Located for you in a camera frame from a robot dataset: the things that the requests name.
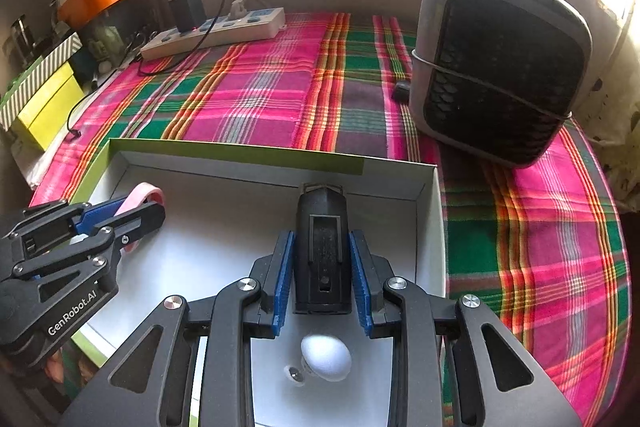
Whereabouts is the white mushroom toy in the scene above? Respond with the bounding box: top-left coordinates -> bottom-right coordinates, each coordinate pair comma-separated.
284,334 -> 352,386

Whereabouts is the black rectangular device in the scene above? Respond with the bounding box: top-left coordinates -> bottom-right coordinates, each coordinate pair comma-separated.
294,184 -> 352,315

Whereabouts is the green white cardboard tray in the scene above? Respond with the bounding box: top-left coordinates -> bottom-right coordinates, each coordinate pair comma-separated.
73,139 -> 446,426

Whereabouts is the yellow box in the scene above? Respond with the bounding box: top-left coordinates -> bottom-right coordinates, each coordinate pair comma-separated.
11,62 -> 84,150

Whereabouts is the plaid pink green cloth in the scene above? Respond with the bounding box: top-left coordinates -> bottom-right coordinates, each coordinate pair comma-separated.
32,13 -> 631,426

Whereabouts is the striped white box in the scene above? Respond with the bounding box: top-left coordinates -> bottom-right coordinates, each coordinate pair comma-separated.
1,32 -> 82,131

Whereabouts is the black charger adapter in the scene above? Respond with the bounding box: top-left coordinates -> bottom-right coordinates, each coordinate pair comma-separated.
168,0 -> 206,34

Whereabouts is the beige power strip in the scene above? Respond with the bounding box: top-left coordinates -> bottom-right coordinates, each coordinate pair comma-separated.
141,8 -> 285,61

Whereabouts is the cream dotted curtain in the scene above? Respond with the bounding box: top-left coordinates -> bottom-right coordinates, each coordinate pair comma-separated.
576,16 -> 640,212

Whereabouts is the grey portable heater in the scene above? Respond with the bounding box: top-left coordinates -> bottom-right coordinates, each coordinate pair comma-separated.
409,0 -> 592,168

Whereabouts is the black charger cable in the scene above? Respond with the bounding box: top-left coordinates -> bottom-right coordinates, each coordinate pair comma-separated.
66,0 -> 227,142

